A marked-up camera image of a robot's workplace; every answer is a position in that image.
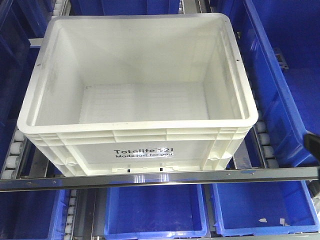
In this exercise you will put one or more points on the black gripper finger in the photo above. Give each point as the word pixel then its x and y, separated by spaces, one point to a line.
pixel 312 144

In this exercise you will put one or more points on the white plastic tote bin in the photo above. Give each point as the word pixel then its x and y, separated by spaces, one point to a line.
pixel 112 95

